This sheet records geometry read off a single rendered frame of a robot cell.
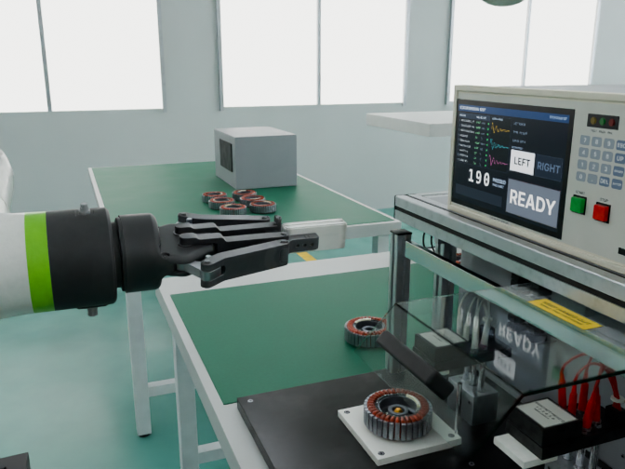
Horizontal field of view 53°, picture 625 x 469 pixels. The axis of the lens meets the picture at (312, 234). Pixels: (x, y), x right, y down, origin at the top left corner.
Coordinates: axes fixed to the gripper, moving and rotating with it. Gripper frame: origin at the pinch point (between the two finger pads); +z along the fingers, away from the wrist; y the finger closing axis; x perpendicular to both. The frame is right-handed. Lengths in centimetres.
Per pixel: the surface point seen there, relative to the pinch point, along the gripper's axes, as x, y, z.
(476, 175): -2.5, -20.6, 35.6
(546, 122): 9.3, -8.2, 35.5
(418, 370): -9.6, 13.1, 7.0
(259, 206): -71, -174, 50
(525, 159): 3.4, -10.5, 35.6
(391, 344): -10.5, 7.0, 7.2
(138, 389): -124, -136, -6
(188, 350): -54, -58, -2
